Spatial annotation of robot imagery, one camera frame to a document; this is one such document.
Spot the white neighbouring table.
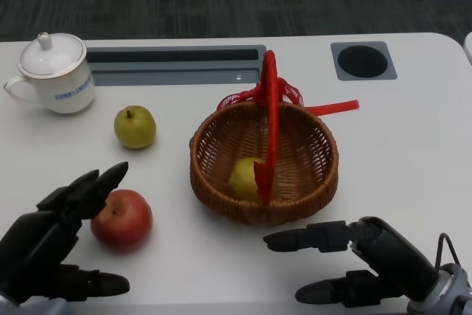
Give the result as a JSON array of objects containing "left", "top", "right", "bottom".
[{"left": 462, "top": 30, "right": 472, "bottom": 65}]

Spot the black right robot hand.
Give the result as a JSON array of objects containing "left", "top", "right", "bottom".
[{"left": 263, "top": 216, "right": 440, "bottom": 309}]

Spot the green pear with stem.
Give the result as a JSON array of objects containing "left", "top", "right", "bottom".
[{"left": 114, "top": 105, "right": 157, "bottom": 150}]

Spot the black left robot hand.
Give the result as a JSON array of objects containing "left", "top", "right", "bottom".
[{"left": 0, "top": 162, "right": 131, "bottom": 305}]

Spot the white mug lid with knob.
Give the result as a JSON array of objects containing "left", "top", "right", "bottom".
[{"left": 18, "top": 31, "right": 88, "bottom": 79}]

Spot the wicker basket with red handle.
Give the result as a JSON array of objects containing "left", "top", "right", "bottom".
[{"left": 190, "top": 50, "right": 339, "bottom": 226}]

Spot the yellow-green pear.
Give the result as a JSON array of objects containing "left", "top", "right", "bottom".
[{"left": 229, "top": 156, "right": 276, "bottom": 201}]

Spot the white ceramic mug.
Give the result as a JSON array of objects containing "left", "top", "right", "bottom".
[{"left": 3, "top": 55, "right": 96, "bottom": 115}]

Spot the red apple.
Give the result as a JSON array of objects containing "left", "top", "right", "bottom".
[{"left": 90, "top": 189, "right": 153, "bottom": 253}]

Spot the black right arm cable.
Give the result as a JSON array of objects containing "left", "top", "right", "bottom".
[{"left": 434, "top": 232, "right": 461, "bottom": 271}]

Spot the red printed ribbon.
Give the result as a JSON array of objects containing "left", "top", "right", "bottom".
[{"left": 216, "top": 77, "right": 359, "bottom": 116}]

